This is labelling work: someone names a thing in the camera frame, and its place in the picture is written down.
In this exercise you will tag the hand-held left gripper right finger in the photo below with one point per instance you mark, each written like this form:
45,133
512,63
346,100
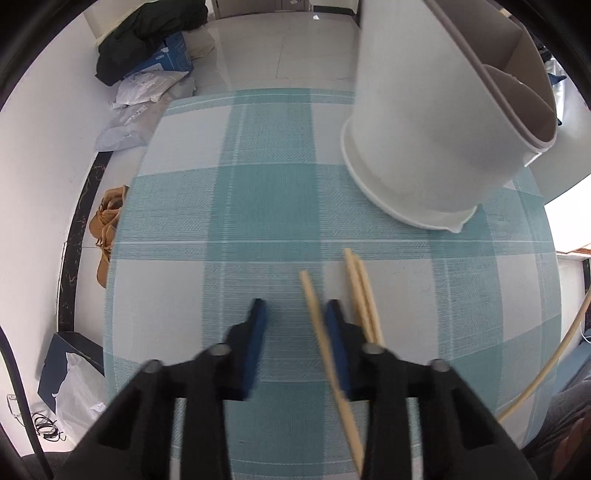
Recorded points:
334,337

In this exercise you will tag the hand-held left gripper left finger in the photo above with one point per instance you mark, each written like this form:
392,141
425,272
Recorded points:
256,341

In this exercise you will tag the white utensil holder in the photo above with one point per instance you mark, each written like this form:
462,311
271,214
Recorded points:
415,138

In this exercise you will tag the teal checked tablecloth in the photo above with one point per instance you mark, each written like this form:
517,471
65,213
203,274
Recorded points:
258,207

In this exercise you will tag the white plastic bag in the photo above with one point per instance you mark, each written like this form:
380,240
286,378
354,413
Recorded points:
78,397

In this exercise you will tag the dark blue carton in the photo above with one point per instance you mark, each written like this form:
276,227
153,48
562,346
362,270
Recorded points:
60,350

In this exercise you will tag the long wooden stick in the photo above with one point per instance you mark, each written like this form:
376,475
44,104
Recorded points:
561,364

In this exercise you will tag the person's grey trousers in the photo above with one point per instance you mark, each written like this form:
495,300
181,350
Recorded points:
572,397

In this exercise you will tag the grey plastic package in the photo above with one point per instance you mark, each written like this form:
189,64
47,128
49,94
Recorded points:
124,129

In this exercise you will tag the white power adapter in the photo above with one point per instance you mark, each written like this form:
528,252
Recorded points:
13,404

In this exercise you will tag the white plastic package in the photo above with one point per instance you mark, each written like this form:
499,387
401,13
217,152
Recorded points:
143,87

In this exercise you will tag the blue cardboard box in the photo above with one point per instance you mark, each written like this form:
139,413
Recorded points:
171,53

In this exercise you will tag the black jacket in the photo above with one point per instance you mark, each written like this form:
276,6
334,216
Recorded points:
138,37

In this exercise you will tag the grey door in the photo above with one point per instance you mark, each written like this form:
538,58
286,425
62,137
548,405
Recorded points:
258,3

